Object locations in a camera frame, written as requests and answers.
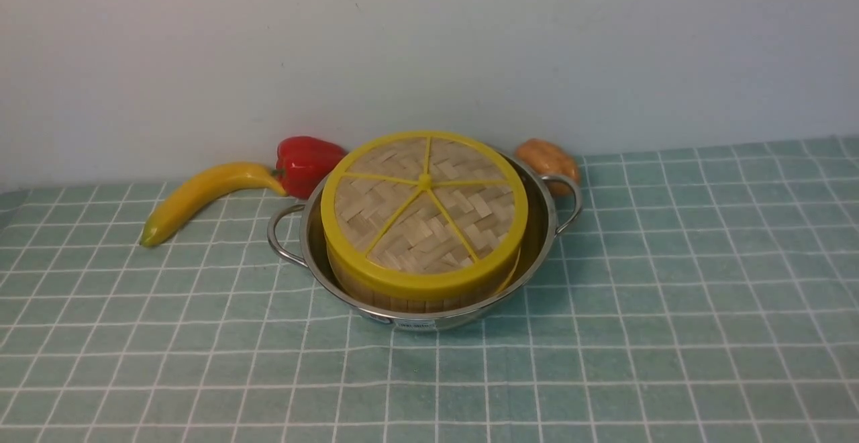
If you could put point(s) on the woven bamboo steamer lid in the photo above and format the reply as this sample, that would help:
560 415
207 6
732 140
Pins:
424 188

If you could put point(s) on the yellow banana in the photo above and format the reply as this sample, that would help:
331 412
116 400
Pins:
201 190

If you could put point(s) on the stainless steel pot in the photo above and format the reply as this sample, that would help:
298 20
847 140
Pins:
542 229

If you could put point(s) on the green checkered tablecloth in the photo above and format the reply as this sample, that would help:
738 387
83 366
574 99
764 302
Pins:
704 295

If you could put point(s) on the yellow-rimmed bamboo steamer basket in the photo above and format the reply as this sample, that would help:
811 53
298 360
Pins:
413 280

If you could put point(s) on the brown bread roll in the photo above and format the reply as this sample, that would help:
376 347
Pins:
547 158

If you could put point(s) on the red bell pepper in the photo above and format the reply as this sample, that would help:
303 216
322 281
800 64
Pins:
303 162

